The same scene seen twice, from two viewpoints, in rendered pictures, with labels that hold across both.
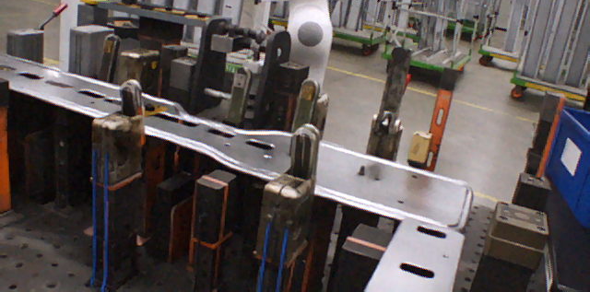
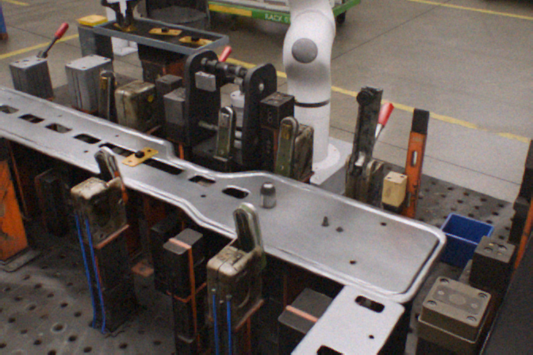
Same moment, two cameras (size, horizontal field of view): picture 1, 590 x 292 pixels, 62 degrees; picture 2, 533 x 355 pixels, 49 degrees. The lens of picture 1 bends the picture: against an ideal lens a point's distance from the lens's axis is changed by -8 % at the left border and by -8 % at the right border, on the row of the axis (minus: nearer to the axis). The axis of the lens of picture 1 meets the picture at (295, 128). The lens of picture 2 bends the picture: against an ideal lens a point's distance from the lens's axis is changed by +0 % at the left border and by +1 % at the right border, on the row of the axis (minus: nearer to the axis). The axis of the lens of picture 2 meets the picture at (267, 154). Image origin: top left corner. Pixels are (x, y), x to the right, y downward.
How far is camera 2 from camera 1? 35 cm
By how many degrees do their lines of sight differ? 16
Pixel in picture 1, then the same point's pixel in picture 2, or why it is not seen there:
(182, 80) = (175, 115)
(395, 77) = (366, 118)
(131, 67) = (126, 104)
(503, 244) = (433, 329)
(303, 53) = (301, 70)
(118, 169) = (101, 229)
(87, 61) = (86, 97)
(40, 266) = (50, 307)
